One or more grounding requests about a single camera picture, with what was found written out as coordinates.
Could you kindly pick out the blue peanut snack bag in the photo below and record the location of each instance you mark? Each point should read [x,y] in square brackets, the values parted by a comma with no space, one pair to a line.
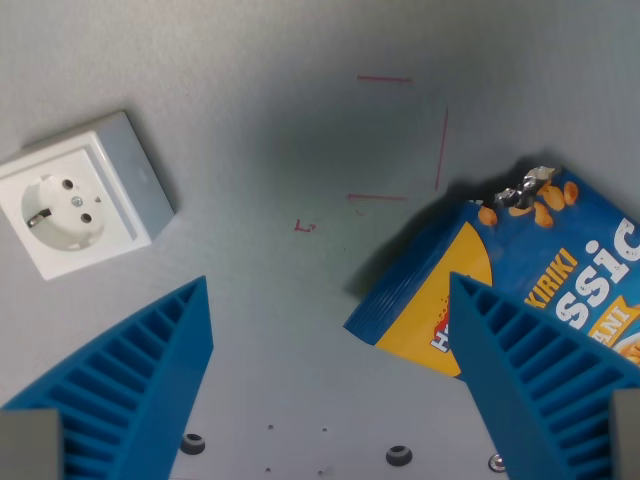
[525,270]

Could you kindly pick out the black rubber grommet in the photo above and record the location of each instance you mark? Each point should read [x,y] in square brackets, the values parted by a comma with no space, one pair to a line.
[192,443]
[398,455]

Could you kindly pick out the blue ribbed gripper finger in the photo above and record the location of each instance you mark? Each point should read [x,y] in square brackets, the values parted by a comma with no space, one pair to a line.
[135,375]
[530,380]

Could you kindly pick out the white electrical wall socket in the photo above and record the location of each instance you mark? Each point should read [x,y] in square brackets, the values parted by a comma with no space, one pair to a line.
[80,195]

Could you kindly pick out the silver screw head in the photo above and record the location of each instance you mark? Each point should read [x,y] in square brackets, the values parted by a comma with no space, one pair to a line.
[496,461]

